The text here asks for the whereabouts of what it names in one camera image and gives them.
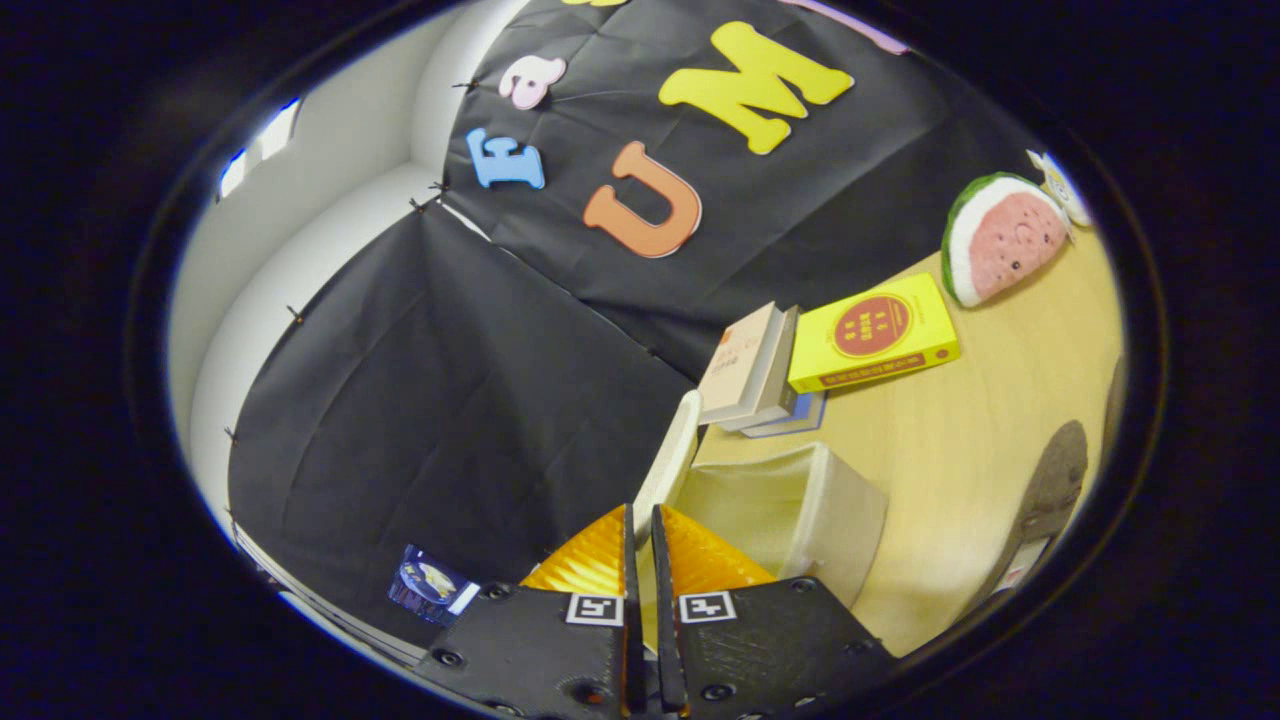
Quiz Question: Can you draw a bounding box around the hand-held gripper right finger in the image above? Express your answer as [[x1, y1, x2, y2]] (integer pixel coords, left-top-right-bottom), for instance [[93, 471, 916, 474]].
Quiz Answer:
[[650, 503, 898, 720]]

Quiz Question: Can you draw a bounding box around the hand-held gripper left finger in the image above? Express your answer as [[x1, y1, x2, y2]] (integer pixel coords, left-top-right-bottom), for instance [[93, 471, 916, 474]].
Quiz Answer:
[[412, 503, 648, 720]]

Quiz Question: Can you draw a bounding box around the cream fabric storage box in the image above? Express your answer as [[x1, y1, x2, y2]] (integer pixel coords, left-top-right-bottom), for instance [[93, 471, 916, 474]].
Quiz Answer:
[[633, 390, 890, 613]]

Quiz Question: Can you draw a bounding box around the blue printed box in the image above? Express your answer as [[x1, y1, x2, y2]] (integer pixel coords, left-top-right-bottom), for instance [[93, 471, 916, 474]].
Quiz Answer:
[[388, 545, 482, 627]]

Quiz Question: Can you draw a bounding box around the blue book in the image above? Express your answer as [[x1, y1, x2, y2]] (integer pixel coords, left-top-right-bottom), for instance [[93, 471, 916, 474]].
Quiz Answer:
[[740, 390, 829, 440]]

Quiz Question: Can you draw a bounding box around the yellow book with red circle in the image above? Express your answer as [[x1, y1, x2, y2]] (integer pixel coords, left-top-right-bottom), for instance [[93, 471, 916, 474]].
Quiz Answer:
[[787, 272, 962, 395]]

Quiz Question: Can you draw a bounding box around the watermelon slice plush toy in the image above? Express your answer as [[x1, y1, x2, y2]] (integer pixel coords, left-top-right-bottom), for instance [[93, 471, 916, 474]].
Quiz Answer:
[[940, 172, 1074, 309]]

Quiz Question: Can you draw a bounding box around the white plush toy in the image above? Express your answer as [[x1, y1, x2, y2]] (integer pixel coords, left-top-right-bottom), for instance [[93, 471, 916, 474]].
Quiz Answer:
[[1027, 150, 1094, 229]]

